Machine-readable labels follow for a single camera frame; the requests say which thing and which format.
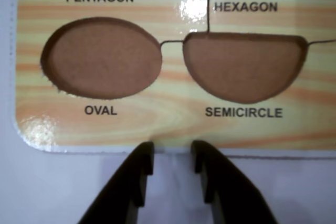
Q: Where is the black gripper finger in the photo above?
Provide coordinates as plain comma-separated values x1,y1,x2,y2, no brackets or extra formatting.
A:
77,141,155,224
191,140,279,224

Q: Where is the wooden shape puzzle board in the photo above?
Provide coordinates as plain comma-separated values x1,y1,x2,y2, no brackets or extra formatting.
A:
12,0,336,159

